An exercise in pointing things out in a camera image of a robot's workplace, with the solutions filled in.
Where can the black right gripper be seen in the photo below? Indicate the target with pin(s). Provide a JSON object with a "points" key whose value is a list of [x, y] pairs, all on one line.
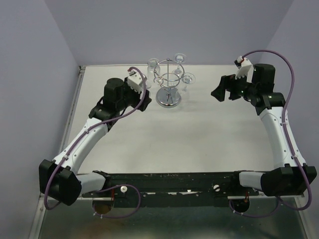
{"points": [[230, 82]]}

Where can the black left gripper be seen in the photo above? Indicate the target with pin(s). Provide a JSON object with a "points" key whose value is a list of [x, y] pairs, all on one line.
{"points": [[136, 94]]}

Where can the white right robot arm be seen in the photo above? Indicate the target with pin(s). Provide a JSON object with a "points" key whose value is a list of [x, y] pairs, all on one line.
{"points": [[291, 173]]}

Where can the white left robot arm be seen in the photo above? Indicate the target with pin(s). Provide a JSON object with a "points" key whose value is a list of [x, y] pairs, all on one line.
{"points": [[59, 177]]}

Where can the chrome wine glass rack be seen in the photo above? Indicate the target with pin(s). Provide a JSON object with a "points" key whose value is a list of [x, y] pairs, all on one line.
{"points": [[168, 96]]}

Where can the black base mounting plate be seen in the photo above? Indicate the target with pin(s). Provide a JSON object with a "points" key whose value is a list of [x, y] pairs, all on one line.
{"points": [[161, 190]]}

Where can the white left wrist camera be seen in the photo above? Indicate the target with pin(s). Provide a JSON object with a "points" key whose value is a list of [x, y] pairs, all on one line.
{"points": [[134, 81]]}

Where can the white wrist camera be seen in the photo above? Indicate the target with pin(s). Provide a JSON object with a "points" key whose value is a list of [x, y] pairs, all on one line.
{"points": [[134, 81], [243, 64]]}

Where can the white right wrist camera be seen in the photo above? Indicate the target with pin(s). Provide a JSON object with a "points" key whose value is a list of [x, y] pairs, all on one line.
{"points": [[243, 64]]}

